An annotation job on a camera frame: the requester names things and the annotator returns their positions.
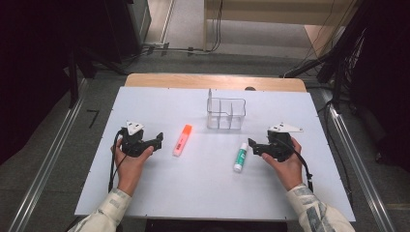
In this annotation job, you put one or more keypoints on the metal floor rail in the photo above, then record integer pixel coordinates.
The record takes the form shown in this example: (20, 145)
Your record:
(357, 167)
(48, 161)

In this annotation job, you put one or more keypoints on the dark cabinet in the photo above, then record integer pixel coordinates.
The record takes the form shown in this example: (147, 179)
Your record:
(141, 19)

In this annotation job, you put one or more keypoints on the clear acrylic organizer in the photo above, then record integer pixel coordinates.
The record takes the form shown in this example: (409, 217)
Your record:
(225, 116)

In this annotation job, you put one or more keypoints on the person's right hand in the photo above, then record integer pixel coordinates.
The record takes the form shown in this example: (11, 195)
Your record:
(288, 170)

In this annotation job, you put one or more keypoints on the green white glue stick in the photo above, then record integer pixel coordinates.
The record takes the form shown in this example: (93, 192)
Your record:
(240, 157)

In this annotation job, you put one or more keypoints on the light wooden furniture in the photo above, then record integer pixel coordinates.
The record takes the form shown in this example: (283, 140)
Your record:
(257, 11)

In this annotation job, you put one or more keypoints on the white table board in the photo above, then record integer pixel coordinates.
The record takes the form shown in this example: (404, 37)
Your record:
(209, 193)

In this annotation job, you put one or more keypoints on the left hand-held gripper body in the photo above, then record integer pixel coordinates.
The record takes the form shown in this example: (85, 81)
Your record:
(133, 145)

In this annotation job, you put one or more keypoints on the floor power strip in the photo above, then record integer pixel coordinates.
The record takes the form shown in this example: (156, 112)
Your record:
(156, 46)

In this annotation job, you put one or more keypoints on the person's left hand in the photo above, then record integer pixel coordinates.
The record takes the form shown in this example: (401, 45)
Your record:
(130, 170)

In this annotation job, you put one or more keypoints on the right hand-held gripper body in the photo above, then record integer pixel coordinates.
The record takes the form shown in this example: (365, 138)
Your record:
(280, 148)

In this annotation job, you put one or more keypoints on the orange highlighter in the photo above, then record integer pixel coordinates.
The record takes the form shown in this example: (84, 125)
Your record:
(182, 140)

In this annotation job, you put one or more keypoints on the black stand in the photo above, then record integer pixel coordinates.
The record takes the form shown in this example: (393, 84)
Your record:
(336, 83)
(73, 80)

